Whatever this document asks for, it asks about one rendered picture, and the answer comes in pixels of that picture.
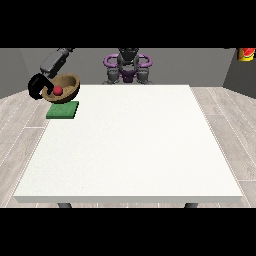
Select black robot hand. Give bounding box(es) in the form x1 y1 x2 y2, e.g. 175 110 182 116
27 72 55 101

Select brown wooden bowl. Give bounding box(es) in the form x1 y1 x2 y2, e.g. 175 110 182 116
42 73 81 104

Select small red ball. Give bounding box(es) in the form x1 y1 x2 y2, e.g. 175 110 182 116
52 85 64 96

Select green square pad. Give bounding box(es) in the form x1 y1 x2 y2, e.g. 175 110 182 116
45 100 80 120

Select grey robot trunk purple rings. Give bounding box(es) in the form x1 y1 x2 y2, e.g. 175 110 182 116
102 48 155 86

